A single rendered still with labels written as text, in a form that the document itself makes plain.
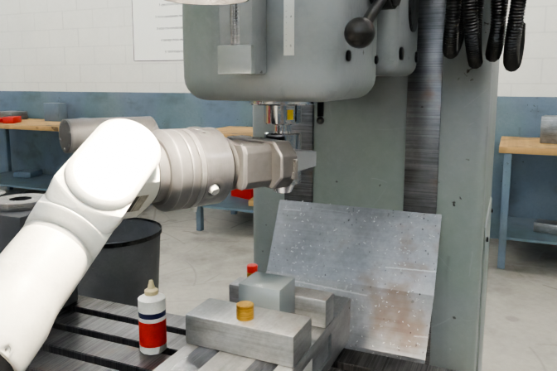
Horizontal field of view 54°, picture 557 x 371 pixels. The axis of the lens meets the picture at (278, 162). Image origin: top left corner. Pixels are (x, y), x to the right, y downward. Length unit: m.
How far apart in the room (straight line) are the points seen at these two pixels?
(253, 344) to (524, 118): 4.29
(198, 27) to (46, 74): 6.36
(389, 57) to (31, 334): 0.54
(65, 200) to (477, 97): 0.73
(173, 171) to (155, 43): 5.43
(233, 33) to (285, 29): 0.06
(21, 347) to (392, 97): 0.77
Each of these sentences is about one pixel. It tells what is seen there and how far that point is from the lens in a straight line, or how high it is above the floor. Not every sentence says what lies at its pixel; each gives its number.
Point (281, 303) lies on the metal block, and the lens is 0.72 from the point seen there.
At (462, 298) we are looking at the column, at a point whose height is 0.94.
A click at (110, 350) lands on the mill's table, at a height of 0.93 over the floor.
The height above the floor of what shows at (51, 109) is 1.01.
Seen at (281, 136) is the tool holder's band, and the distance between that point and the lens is 0.67.
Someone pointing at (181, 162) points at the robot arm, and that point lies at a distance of 0.55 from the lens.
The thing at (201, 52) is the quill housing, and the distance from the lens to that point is 0.64.
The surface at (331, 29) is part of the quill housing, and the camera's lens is 0.58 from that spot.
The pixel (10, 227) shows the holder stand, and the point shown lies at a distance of 0.98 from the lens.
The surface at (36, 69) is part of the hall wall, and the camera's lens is 7.09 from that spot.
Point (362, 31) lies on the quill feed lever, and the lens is 0.53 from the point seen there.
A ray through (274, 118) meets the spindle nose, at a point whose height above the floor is 1.29.
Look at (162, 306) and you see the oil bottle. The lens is 0.84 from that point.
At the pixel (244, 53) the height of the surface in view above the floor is 1.36.
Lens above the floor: 1.33
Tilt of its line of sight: 9 degrees down
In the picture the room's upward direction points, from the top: straight up
